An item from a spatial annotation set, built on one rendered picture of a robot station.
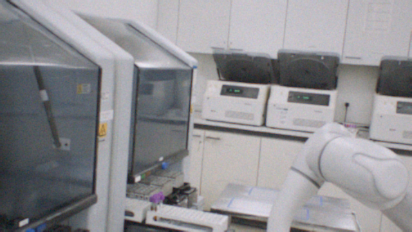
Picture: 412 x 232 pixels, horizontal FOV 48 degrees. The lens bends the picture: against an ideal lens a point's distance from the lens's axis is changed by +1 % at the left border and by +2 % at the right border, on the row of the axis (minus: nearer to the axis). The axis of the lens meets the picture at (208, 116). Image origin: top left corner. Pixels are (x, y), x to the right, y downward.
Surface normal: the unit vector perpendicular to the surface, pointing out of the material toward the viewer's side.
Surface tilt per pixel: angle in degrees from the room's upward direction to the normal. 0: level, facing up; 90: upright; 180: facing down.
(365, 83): 90
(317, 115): 90
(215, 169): 90
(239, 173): 90
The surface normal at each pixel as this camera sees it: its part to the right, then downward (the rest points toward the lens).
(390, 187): 0.32, 0.07
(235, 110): -0.33, 0.09
